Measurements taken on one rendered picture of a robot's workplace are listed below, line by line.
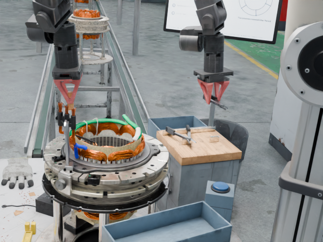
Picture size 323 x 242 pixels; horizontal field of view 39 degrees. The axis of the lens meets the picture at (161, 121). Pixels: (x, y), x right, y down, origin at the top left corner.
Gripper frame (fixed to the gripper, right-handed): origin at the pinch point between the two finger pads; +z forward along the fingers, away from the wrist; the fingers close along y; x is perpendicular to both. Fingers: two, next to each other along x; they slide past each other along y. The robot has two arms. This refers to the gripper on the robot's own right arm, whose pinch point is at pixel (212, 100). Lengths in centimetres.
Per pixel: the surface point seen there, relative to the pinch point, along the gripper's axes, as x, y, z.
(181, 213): 34.5, 24.6, 13.7
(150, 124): -17.3, 14.0, 11.3
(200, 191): 10.3, 8.5, 23.5
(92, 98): -361, -35, 102
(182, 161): 11.4, 14.7, 12.4
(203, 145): 5.1, 5.5, 11.6
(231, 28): -65, -42, -11
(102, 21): -202, -15, 0
